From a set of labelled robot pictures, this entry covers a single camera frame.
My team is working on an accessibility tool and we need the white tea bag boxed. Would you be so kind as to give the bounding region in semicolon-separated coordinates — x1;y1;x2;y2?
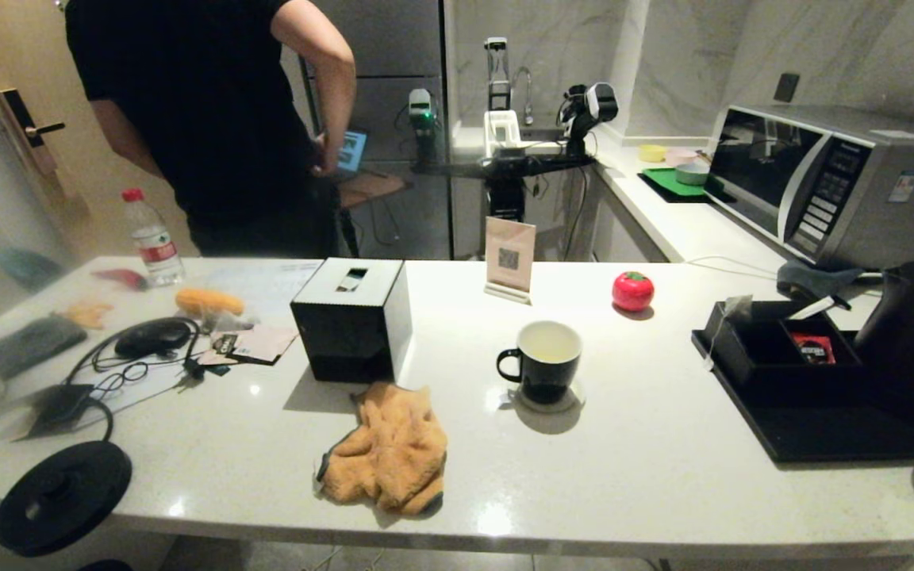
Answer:
701;295;754;372

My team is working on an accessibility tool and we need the person's right forearm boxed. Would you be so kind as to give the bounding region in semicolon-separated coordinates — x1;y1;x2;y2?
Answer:
308;44;359;159

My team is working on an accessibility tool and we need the person's left forearm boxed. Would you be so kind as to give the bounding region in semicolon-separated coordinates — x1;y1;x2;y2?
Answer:
92;99;166;182

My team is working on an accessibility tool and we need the laptop with blue screen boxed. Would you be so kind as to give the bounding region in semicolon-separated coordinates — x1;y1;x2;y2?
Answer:
336;129;369;175

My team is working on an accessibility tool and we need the brown wooden side table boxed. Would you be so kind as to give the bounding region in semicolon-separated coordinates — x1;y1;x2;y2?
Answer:
336;171;414;259

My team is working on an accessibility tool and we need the grey device green light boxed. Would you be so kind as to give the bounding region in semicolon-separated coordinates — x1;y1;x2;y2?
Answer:
408;88;436;167

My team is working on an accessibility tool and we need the grey refrigerator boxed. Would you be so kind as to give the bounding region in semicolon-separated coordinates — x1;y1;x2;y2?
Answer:
298;0;454;261

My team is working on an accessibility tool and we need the person in black shirt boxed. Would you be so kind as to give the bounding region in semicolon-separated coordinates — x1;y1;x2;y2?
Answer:
64;0;359;259

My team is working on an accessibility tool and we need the black white tissue box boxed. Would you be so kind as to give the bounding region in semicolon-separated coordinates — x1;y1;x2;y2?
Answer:
290;258;413;385

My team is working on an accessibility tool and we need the yellow corn cob toy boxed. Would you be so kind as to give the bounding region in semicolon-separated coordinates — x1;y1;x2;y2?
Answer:
175;289;246;318

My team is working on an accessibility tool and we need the white plastic stand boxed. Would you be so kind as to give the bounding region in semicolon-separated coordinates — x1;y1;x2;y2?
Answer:
482;109;523;159

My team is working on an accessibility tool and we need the black teleoperation rig stand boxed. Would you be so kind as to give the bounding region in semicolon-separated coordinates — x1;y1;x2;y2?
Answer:
411;152;594;224

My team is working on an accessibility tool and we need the clear water bottle red cap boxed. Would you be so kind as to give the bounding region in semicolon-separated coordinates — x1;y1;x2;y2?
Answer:
121;188;185;288

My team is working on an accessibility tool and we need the beige paper card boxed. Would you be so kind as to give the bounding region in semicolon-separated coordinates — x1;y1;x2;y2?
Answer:
231;327;299;366

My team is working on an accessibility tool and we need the beige QR code sign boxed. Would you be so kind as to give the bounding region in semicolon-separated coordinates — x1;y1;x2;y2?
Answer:
483;217;537;306

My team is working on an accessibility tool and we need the chrome faucet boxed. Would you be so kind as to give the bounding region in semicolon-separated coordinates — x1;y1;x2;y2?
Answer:
511;67;536;128

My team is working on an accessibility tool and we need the red chili pepper toy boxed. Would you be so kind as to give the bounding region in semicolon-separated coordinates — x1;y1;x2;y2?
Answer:
92;270;150;292

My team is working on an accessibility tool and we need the black computer mouse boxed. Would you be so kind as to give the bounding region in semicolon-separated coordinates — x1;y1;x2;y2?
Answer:
114;319;194;359

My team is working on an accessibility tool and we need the small orange rag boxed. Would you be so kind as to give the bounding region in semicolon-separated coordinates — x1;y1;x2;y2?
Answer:
59;300;115;330

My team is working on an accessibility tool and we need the beige wooden door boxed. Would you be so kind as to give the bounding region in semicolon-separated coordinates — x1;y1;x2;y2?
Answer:
0;0;180;256

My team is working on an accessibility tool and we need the orange microfibre cloth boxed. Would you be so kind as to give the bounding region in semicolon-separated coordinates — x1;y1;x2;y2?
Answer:
316;381;448;517

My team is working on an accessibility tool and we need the teal cloth bundle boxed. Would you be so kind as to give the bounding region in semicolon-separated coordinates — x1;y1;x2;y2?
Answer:
0;247;67;290

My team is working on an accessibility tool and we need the black mug white inside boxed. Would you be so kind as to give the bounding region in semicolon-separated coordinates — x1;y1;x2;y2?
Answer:
496;320;584;405

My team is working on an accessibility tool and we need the red tomato-shaped timer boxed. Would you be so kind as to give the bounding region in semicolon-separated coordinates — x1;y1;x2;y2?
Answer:
612;271;655;312

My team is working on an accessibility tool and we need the dark grey wallet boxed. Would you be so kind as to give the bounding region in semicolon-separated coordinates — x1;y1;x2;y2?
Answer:
0;316;89;380

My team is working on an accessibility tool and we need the green cutting mat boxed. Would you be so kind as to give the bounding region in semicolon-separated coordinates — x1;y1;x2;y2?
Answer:
636;167;724;204

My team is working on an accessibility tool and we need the round white coaster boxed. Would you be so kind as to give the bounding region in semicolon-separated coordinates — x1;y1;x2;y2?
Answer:
514;381;586;414

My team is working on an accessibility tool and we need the black round kettle base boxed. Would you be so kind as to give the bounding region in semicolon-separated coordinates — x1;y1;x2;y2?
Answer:
0;441;132;558

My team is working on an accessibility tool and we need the black compartment organizer box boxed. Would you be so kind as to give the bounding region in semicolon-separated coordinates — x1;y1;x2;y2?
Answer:
703;300;864;401

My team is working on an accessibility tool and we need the dark grey cloth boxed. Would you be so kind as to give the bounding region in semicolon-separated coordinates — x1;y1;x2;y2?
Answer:
777;259;864;302

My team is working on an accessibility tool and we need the white stick sachet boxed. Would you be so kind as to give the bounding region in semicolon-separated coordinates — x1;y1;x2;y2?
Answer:
789;295;851;320

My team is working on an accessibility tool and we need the red sachet packet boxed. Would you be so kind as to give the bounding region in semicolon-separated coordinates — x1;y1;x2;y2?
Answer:
790;333;837;366

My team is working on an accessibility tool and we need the black rectangular tray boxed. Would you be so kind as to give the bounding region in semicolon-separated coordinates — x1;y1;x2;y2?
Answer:
691;329;914;462

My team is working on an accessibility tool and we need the silver microwave oven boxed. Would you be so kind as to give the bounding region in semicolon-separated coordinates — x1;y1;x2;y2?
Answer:
707;103;914;272

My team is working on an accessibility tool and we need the thin black mouse cable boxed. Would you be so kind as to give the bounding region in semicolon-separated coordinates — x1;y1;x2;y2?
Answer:
67;317;204;397

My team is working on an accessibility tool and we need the black door lock handle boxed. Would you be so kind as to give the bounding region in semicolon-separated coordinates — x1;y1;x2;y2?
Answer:
0;89;67;177

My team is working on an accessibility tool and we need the white power cable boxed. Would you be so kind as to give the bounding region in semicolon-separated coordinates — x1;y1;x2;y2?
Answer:
683;255;886;283

